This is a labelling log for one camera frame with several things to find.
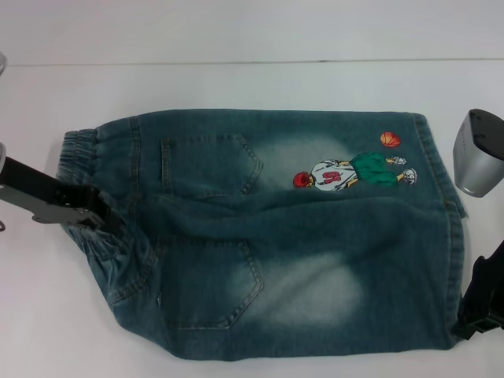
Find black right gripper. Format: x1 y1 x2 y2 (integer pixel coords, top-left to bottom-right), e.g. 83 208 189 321
452 237 504 342

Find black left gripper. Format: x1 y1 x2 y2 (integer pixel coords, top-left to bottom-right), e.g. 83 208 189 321
0 156 124 238

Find blue denim shorts with cartoon print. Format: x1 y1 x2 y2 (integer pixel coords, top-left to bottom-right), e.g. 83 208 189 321
58 109 473 351

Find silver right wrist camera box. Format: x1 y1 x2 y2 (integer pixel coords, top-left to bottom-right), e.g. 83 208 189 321
452 108 504 198

